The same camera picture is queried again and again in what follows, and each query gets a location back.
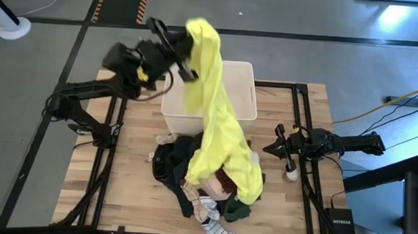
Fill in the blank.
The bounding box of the pale pink cloth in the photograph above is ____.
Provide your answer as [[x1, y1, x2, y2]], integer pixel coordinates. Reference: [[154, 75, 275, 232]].
[[204, 173, 234, 202]]

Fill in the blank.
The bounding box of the small white sock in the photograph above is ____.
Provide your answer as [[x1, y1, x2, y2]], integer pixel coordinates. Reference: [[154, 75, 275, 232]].
[[284, 163, 301, 182]]

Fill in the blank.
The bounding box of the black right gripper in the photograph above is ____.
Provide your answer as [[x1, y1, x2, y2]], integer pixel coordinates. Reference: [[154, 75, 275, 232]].
[[261, 122, 319, 172]]

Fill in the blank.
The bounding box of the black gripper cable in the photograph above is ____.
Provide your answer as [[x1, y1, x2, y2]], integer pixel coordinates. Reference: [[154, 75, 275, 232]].
[[137, 67, 175, 104]]

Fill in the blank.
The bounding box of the black metal table frame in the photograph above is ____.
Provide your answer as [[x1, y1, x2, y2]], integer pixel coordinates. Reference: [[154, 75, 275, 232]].
[[0, 66, 369, 234]]

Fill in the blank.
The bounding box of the black desk beam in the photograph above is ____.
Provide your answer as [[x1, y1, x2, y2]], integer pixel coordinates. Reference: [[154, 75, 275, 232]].
[[341, 150, 418, 198]]

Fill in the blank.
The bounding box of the neon yellow garment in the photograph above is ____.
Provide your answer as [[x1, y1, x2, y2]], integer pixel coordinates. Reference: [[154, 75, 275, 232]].
[[175, 16, 273, 207]]

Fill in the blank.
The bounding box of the white teal striped sock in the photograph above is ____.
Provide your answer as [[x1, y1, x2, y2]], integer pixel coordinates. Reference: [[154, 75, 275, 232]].
[[197, 195, 223, 223]]

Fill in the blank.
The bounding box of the yellow cable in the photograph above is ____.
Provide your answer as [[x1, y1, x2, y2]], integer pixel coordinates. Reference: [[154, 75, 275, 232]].
[[332, 77, 418, 130]]

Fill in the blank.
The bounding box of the small white cloth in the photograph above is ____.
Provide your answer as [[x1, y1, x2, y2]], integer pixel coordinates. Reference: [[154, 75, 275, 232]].
[[154, 132, 180, 147]]

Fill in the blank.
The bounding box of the black Netgear router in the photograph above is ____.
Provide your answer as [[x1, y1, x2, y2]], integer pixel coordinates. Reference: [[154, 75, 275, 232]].
[[324, 207, 358, 234]]

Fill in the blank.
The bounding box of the black router cable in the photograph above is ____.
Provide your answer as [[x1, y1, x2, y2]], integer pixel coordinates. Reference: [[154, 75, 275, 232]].
[[329, 188, 346, 211]]

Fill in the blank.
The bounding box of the maroon brown cloth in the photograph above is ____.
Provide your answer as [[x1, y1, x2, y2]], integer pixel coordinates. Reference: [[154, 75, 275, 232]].
[[213, 168, 239, 197]]

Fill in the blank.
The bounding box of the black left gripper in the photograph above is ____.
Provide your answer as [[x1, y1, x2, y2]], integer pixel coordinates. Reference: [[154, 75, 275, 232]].
[[134, 16, 203, 84]]

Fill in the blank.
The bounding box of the black floor cable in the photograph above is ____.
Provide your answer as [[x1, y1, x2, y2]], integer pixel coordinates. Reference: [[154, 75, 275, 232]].
[[368, 104, 418, 137], [359, 89, 418, 140]]

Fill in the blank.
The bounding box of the beige plaid cloth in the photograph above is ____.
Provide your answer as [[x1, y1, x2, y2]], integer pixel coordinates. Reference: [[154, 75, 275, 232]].
[[177, 179, 210, 225]]

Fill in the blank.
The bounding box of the dark green garment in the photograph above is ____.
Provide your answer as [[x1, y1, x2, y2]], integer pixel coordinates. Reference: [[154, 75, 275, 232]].
[[220, 170, 267, 225]]

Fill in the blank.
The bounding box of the white perforated plastic laundry basket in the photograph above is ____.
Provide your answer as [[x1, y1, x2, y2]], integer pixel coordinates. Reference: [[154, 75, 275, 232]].
[[160, 57, 261, 140]]

